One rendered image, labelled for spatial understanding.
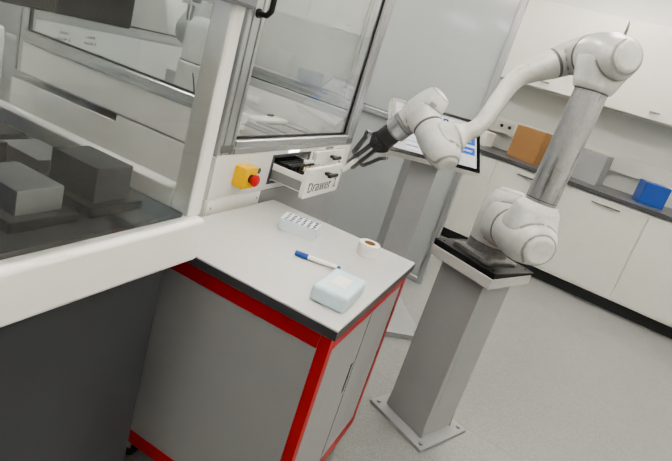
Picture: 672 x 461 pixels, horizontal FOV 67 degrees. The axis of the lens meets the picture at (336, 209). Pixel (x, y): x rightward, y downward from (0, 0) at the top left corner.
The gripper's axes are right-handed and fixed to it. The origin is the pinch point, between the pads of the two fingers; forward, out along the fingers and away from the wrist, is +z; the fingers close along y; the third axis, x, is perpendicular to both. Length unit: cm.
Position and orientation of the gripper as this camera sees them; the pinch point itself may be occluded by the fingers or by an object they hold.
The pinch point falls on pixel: (349, 165)
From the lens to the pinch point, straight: 184.3
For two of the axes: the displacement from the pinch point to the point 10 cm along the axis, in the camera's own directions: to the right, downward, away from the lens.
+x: -4.2, 1.5, -8.9
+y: -5.4, -8.4, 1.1
